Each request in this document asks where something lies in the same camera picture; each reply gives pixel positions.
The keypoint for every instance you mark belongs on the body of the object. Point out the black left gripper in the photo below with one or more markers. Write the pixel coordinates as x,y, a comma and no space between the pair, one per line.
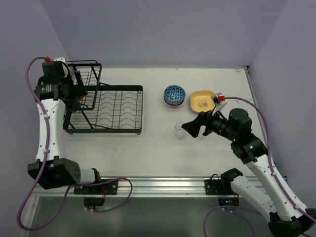
77,84

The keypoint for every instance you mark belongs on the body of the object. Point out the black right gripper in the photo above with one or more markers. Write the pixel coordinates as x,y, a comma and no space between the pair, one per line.
205,122

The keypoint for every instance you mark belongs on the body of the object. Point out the clear drinking glass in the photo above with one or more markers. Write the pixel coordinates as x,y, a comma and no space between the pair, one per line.
179,131

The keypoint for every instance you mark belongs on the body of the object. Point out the blue mug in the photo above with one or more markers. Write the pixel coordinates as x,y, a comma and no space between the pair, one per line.
73,104

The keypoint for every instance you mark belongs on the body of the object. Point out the yellow plastic plate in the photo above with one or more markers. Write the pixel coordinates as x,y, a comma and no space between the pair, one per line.
200,101

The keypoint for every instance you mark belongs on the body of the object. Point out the blue triangle pattern bowl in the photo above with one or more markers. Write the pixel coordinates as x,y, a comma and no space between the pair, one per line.
174,93

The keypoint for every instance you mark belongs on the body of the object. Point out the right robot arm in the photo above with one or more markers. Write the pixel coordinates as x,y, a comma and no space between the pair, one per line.
285,214

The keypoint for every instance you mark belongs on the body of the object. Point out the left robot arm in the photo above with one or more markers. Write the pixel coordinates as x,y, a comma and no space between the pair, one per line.
52,169

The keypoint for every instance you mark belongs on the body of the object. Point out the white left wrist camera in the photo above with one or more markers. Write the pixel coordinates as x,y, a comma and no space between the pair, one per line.
61,59

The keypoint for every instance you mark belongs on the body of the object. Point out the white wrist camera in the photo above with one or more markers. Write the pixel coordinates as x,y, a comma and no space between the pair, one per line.
61,59
219,102

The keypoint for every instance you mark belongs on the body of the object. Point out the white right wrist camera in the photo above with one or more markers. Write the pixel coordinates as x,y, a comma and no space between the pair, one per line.
219,102

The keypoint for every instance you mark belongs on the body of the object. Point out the black wire dish rack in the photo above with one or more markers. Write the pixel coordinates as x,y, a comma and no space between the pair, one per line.
105,108

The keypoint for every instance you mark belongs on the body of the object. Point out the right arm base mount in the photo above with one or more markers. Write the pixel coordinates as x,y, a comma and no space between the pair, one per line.
216,186

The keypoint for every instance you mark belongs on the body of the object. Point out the aluminium table rail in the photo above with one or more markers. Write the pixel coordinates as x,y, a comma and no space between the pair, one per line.
191,187

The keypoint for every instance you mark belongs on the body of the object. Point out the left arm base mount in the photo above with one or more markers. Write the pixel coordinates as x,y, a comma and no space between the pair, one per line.
95,196

